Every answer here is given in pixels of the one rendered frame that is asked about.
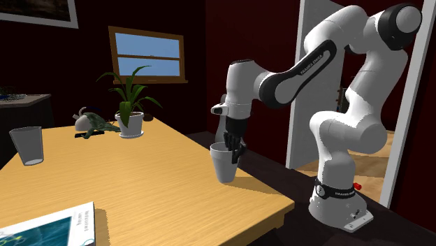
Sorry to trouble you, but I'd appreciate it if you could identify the green plant in white pot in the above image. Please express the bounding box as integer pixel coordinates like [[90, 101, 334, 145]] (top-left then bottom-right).
[[96, 65, 164, 140]]

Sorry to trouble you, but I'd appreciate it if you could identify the book with teal cover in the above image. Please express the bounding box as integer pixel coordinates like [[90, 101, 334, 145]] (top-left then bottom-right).
[[0, 201, 96, 246]]

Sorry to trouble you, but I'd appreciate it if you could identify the dark sideboard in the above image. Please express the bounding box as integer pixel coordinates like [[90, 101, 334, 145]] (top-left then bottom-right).
[[0, 85, 56, 168]]

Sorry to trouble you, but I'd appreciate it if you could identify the white door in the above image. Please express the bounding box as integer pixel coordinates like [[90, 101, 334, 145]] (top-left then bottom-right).
[[285, 0, 436, 209]]

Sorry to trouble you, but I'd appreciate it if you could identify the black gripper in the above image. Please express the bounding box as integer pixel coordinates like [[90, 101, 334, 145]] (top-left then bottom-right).
[[223, 115, 249, 165]]

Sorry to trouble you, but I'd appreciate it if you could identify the green lizard figure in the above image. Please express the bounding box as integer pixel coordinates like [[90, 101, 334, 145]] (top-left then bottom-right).
[[74, 112, 122, 140]]

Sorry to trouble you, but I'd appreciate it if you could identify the white framed wall picture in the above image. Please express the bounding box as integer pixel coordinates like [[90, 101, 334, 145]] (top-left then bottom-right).
[[0, 0, 80, 30]]

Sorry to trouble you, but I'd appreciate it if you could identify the wooden table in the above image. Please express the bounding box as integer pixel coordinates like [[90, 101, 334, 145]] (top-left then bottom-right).
[[0, 117, 296, 246]]

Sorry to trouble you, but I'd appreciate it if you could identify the wooden framed window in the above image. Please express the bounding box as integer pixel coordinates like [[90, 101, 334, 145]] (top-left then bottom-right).
[[108, 25, 189, 85]]

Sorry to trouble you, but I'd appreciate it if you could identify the white teapot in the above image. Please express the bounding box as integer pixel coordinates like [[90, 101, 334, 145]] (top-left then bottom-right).
[[72, 106, 93, 132]]

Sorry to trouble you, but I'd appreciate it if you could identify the dark robot stand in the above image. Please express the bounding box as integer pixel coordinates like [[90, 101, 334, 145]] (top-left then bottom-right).
[[185, 130, 436, 246]]

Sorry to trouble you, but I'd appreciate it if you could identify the grey cup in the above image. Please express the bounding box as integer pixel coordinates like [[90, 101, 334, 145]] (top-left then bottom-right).
[[8, 126, 45, 166]]

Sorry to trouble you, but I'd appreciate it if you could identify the white cup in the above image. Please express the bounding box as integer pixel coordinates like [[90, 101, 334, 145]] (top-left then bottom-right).
[[210, 141, 240, 184]]

